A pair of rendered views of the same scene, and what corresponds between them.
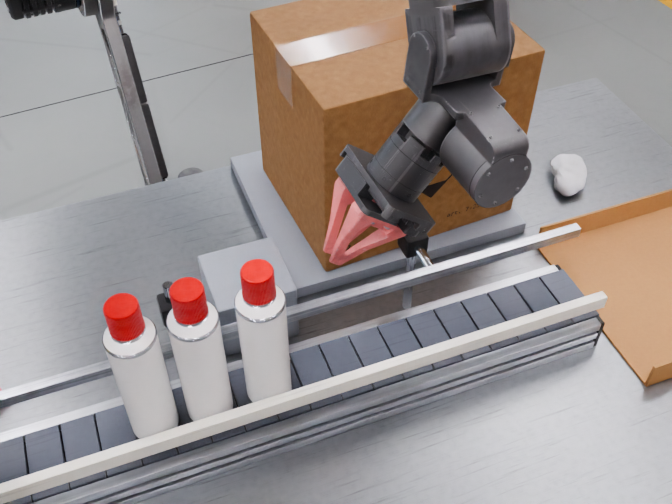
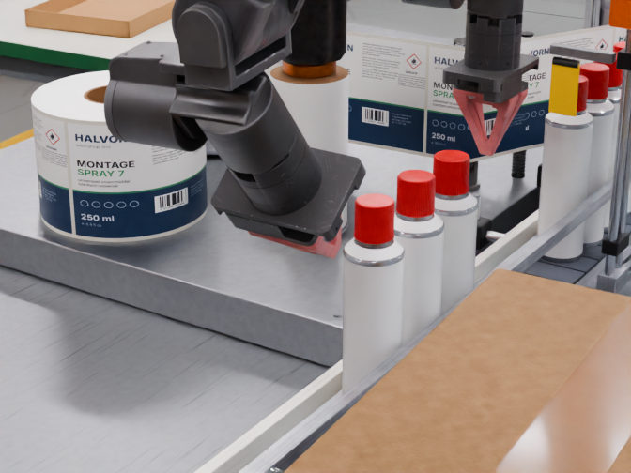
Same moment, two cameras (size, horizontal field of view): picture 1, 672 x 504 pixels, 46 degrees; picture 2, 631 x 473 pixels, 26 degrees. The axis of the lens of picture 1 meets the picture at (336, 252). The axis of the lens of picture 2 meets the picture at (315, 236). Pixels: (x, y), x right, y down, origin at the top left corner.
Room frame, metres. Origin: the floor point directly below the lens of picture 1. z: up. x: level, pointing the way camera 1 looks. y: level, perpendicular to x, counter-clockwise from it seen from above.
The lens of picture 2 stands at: (1.34, -0.58, 1.50)
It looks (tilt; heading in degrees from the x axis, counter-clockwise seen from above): 23 degrees down; 144
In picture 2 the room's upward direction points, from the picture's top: straight up
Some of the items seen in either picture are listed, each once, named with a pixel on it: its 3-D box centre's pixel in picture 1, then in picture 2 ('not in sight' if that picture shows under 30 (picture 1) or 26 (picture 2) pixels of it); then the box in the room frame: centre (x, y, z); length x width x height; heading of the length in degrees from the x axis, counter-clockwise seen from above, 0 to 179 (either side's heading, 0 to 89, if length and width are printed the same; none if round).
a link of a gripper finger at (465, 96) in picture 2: not in sight; (494, 109); (0.34, 0.38, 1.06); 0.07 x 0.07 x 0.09; 21
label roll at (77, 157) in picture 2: not in sight; (121, 152); (-0.04, 0.13, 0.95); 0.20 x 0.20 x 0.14
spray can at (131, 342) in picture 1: (140, 370); (447, 259); (0.47, 0.20, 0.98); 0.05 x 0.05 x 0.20
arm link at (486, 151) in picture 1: (477, 111); (188, 69); (0.56, -0.12, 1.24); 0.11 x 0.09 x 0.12; 25
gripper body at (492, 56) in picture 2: not in sight; (492, 46); (0.34, 0.37, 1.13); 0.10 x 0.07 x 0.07; 111
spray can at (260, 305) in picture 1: (263, 335); (373, 311); (0.52, 0.08, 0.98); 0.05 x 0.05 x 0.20
